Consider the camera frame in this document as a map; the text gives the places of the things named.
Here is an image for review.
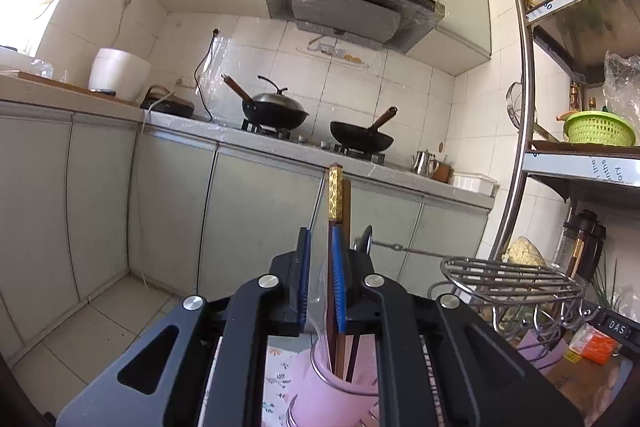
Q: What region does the metal strainer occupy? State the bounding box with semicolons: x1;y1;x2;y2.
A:
506;82;537;128

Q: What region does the white rice cooker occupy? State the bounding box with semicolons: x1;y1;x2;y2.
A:
88;48;152;103

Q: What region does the pink utensil holder cup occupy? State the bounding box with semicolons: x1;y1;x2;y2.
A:
292;337;382;427

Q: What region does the metal kettle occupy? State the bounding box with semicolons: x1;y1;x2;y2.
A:
411;150;441;178

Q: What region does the clear plastic bag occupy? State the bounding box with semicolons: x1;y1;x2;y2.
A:
602;50;640;128

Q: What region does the gas stove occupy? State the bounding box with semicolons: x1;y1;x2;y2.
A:
242;119;389;166

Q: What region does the open black wok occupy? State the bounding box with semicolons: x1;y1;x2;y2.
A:
329;106;401;153

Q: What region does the bag of pale food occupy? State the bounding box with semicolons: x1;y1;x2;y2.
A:
502;236;549;268

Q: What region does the kitchen base cabinet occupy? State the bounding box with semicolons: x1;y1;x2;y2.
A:
0;74;497;354

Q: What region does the metal shelf rack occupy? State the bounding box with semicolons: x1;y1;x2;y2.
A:
462;0;640;269

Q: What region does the wall sticker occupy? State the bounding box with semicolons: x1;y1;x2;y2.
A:
295;34;371;70

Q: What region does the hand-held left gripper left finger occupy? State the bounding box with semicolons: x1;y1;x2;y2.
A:
56;228;312;427

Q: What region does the orange packet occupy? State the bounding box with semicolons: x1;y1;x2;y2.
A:
567;324;621;366

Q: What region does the brown chopstick with gold end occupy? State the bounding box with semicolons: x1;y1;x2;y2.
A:
326;163;351;376

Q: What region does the green plastic basket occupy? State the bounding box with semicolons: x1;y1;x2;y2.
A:
563;111;637;146

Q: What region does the white rectangular container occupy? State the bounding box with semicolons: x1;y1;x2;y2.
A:
452;173;499;197

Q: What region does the bear and flower printed tablecloth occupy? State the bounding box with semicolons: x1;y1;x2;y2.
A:
262;344;302;427

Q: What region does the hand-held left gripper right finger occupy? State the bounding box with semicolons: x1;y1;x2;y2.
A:
330;227;585;427

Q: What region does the range hood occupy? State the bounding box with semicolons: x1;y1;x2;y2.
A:
259;0;446;56

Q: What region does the metal wire dish rack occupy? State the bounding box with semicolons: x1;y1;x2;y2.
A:
286;226;603;427

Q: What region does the wooden board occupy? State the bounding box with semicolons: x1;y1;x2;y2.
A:
16;71;142;108

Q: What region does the black wok with lid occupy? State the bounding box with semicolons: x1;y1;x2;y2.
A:
222;74;310;130

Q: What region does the cardboard box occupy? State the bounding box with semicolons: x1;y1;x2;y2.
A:
540;347;632;424

